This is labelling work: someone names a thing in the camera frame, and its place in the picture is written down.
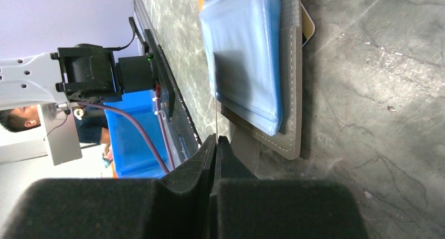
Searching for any grey card holder blue lining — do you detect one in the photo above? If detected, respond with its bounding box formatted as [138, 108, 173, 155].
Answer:
[199, 0, 303, 172]

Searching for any person in background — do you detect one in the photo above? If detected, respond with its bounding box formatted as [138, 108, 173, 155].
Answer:
[0, 104, 112, 162]

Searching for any blue plastic bin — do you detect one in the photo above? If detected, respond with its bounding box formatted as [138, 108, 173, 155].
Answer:
[104, 90, 171, 178]

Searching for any gold card under holder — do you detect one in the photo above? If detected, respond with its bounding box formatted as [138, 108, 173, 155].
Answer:
[301, 4, 315, 47]

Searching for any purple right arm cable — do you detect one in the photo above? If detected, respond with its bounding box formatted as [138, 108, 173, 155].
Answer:
[78, 101, 176, 175]

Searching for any gold card black stripe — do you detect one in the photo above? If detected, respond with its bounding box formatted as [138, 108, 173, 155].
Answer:
[212, 54, 219, 144]

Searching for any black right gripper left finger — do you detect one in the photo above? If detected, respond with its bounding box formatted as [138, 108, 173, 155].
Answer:
[2, 135, 216, 238]

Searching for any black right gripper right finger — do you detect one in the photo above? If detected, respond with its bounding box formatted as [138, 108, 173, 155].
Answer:
[210, 136, 368, 238]

